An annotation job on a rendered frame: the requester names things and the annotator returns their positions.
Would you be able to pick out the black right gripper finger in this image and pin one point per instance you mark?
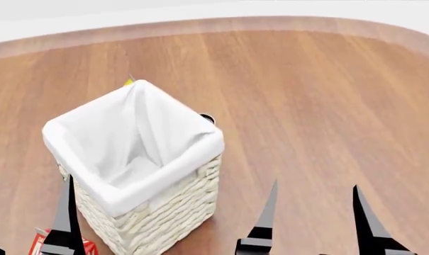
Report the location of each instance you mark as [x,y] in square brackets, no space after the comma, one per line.
[368,233]
[263,233]

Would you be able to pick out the white woven wicker basket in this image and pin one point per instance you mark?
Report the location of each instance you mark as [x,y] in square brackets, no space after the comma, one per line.
[171,212]

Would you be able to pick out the white cloth basket liner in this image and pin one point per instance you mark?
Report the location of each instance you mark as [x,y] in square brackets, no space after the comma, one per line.
[104,132]

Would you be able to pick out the red and white carton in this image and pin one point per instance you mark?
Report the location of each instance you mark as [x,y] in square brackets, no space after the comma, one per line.
[37,240]

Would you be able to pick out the dark round can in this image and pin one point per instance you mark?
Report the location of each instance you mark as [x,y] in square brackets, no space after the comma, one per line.
[208,118]

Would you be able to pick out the yellow packet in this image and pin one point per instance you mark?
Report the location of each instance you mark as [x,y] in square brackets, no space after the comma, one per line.
[129,81]

